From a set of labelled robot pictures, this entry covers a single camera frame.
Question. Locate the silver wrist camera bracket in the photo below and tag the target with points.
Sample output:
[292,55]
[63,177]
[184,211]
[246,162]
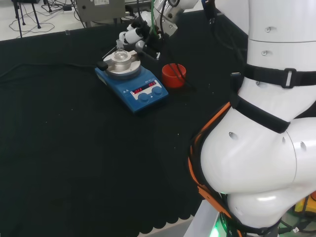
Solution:
[170,26]

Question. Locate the heater with blue base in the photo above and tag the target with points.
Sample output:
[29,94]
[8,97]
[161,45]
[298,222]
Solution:
[123,85]

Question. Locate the black power adapter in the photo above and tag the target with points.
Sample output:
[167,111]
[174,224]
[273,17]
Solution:
[67,8]

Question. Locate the thin metal probe rod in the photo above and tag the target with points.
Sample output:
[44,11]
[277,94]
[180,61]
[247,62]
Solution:
[108,53]

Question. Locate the grey metal equipment box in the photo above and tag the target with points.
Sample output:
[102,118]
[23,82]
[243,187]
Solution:
[101,11]

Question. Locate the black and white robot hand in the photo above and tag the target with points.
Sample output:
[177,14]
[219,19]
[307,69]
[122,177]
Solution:
[134,34]

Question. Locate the black tripod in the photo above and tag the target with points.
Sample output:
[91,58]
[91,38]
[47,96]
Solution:
[21,14]

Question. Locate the red plastic cup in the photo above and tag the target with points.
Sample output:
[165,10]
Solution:
[172,79]

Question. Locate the yellow stop button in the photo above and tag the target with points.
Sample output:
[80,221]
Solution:
[304,206]

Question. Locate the clear round-bottom glass flask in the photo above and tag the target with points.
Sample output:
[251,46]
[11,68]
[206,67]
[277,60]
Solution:
[120,54]

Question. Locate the black bench cloth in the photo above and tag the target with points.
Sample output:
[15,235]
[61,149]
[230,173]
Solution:
[74,148]

